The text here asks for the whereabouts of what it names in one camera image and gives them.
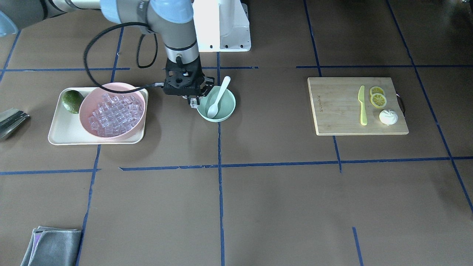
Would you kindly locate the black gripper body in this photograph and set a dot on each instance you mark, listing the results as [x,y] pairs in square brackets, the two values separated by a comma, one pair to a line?
[208,83]

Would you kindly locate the white plastic spoon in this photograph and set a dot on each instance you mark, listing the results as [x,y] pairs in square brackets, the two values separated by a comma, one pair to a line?
[213,108]

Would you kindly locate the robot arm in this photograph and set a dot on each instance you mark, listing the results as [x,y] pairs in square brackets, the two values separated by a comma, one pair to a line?
[172,19]

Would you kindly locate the mint green bowl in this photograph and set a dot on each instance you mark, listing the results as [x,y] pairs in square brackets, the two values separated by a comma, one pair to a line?
[226,106]

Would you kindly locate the pile of clear ice cubes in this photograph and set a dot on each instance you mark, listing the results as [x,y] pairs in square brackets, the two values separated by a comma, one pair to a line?
[115,115]

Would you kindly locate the pink bowl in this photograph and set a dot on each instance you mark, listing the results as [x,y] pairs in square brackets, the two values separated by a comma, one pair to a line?
[91,102]

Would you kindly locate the stainless steel ice scoop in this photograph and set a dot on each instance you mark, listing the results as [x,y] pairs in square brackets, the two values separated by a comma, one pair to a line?
[10,120]

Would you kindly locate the green avocado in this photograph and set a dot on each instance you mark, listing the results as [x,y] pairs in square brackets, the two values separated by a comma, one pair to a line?
[72,100]

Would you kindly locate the cream plastic tray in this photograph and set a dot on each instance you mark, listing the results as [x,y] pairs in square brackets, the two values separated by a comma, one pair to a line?
[66,128]

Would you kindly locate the wooden cutting board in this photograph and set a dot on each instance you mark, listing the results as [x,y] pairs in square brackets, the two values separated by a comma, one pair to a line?
[336,110]

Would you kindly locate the yellow plastic knife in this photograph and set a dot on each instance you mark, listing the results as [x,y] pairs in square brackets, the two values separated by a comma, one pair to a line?
[361,100]

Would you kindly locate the lemon slice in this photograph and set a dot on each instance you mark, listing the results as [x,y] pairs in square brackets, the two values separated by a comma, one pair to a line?
[376,90]
[378,100]

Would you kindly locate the grey folded cloth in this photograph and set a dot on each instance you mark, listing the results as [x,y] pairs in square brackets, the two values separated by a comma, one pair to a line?
[50,246]

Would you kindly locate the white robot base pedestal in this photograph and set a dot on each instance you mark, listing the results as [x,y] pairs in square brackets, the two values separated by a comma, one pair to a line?
[222,25]

